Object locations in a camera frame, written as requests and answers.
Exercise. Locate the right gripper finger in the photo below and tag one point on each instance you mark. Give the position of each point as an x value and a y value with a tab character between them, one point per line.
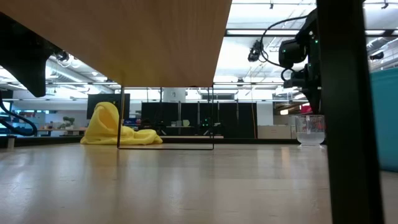
314	101

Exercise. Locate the clear plastic measuring cup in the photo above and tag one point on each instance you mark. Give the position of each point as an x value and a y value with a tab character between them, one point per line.
308	137

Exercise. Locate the blue plastic mug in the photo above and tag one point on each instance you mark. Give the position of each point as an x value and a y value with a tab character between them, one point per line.
388	124

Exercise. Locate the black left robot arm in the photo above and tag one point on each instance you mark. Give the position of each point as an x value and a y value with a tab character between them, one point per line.
21	56

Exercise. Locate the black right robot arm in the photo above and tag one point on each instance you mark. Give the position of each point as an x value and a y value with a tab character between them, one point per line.
290	53

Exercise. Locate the beige cabinet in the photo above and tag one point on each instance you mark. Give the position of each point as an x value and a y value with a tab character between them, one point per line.
273	132

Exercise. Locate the black partition panels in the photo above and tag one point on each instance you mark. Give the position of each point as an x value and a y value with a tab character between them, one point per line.
230	121

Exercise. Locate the yellow cloth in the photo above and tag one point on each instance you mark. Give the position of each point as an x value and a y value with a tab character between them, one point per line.
102	124

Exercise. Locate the black flat screen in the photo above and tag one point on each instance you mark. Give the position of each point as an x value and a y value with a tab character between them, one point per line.
90	101

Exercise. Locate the potted plant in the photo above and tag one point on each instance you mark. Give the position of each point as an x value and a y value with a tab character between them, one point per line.
66	123

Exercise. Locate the black ceiling-mounted camera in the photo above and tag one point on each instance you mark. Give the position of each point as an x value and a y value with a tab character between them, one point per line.
255	53
377	56

